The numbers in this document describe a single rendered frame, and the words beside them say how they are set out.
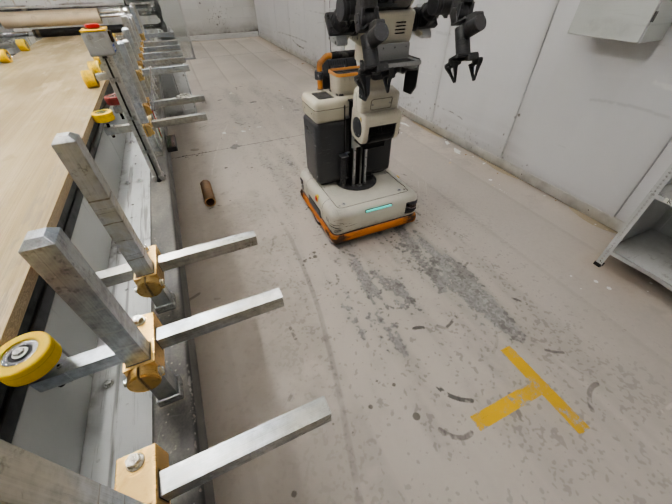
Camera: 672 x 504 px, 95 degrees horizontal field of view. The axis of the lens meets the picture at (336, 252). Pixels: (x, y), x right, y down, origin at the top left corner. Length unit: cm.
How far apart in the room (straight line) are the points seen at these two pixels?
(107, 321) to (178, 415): 27
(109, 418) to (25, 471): 57
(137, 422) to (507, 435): 127
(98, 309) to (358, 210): 156
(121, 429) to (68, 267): 48
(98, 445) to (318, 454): 76
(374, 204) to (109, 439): 161
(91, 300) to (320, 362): 114
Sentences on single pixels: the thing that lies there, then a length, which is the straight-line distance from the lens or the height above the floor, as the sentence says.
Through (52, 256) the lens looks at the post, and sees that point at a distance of 49.
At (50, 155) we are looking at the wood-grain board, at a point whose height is 90.
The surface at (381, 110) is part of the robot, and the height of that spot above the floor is 81.
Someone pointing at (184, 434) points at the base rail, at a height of 70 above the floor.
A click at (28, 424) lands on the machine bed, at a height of 78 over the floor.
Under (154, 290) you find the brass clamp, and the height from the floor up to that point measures 80.
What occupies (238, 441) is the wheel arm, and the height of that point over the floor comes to 85.
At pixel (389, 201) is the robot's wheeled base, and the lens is 200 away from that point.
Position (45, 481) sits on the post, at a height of 105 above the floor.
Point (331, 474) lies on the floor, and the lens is 137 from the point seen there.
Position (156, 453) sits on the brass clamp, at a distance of 56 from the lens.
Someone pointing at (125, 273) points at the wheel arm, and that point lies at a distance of 89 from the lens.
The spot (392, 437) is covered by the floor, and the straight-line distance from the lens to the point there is 141.
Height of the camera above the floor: 134
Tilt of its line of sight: 42 degrees down
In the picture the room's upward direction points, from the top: 1 degrees counter-clockwise
